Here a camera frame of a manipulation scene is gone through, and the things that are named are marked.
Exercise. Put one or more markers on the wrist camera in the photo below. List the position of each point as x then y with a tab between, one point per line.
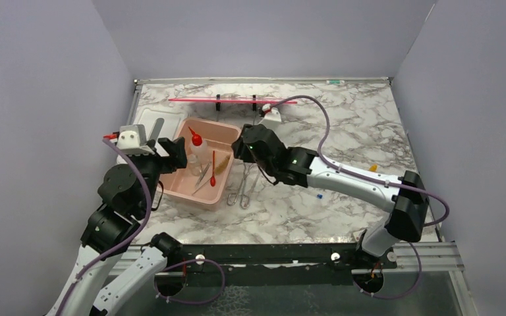
271	117
131	140

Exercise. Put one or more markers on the small glass jar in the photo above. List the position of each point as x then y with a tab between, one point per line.
194	166

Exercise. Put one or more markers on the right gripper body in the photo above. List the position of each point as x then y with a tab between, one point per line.
242	152

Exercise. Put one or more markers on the metal tweezers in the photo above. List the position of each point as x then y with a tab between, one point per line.
202	178

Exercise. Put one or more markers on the metal crucible tongs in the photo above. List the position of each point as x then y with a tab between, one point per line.
240	195

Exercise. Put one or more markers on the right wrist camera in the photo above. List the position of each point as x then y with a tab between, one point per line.
271	117

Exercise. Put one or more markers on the black base frame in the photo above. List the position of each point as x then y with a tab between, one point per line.
206	265

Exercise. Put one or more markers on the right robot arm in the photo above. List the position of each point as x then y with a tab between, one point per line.
401	197

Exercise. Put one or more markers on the white bin lid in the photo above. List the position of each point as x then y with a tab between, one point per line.
159	124

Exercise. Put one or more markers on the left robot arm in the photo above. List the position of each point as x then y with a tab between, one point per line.
127	194

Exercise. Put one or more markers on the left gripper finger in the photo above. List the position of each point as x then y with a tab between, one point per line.
174	161
174	148

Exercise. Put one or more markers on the pink plastic bin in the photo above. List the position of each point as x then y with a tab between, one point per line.
210	159

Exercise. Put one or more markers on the bristle tube brush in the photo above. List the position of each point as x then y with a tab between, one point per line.
220	167

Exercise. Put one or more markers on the wash bottle red cap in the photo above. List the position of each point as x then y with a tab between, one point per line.
199	147

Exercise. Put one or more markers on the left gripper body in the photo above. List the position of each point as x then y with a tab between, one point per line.
149	166

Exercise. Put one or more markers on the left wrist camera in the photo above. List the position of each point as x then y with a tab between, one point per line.
131	140

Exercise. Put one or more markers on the black wire stand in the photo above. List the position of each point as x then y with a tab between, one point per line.
237	112

